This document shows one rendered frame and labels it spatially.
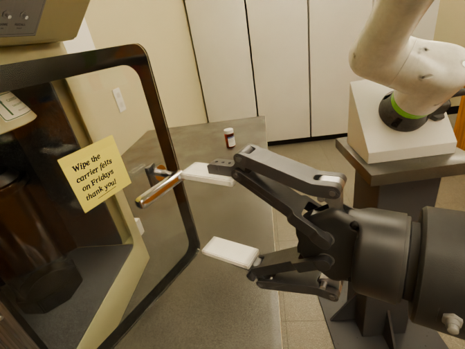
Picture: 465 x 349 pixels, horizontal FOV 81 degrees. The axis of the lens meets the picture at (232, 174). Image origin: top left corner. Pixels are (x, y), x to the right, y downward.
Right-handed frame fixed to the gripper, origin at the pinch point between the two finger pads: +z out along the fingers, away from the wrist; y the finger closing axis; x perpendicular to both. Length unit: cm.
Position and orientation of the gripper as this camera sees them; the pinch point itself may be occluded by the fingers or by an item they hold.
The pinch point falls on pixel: (211, 212)
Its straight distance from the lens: 33.5
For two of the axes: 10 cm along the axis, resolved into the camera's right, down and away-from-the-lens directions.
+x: -5.1, 4.7, -7.2
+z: -8.4, -1.1, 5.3
